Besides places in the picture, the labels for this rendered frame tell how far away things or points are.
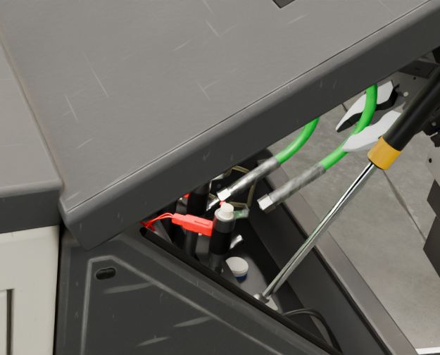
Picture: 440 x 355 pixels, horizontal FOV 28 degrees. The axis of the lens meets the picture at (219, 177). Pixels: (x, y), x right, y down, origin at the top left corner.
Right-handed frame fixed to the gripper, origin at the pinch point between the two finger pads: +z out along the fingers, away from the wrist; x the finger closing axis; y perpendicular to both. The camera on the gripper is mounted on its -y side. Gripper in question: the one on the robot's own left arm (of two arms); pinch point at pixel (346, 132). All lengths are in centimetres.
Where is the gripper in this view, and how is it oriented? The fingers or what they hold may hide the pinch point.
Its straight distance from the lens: 113.3
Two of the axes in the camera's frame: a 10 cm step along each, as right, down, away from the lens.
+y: 5.8, 4.4, 6.9
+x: -1.4, -7.8, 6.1
